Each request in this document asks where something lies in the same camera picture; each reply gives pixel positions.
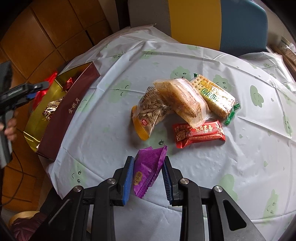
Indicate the long red snack packet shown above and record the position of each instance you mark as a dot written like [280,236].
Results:
[42,96]

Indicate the green cracker packet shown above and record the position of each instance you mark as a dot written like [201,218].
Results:
[215,97]

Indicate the grey yellow blue chair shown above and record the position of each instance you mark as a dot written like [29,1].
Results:
[194,20]

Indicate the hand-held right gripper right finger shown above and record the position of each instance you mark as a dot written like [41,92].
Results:
[167,183]

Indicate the red gold print bar packet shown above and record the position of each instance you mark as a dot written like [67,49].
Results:
[198,134]

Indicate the person's left hand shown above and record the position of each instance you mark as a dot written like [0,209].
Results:
[10,129]

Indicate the white printed tablecloth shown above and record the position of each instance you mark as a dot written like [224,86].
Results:
[231,162]

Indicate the patterned tissue box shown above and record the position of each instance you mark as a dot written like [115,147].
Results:
[288,52]

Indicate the wooden stool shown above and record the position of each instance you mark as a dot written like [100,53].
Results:
[20,215]

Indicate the clear brown cake packet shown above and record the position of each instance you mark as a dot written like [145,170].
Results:
[182,99]

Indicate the person's maroon clothing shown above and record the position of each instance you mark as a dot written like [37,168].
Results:
[25,228]

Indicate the sunflower seed packet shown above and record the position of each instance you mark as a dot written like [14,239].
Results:
[150,111]

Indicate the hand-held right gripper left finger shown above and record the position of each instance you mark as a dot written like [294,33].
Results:
[128,180]

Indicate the purple triangular snack packet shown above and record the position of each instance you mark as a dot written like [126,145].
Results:
[145,171]

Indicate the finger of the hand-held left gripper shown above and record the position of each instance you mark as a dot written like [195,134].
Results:
[31,95]
[34,87]

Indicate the gold tin box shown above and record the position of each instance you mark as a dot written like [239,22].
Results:
[62,125]

